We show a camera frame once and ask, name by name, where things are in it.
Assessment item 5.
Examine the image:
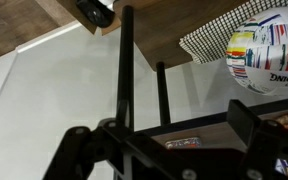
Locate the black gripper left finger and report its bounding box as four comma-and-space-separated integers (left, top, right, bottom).
42, 98, 130, 180

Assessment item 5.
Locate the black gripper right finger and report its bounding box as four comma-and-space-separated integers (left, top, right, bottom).
226, 100, 283, 180

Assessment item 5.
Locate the black wooden shelf unit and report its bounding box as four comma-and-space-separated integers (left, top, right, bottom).
55, 0, 288, 153

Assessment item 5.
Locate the colourful Spalding ball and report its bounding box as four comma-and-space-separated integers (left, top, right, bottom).
226, 7, 288, 96

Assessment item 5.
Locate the black computer mouse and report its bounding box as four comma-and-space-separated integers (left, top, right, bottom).
76, 0, 115, 28

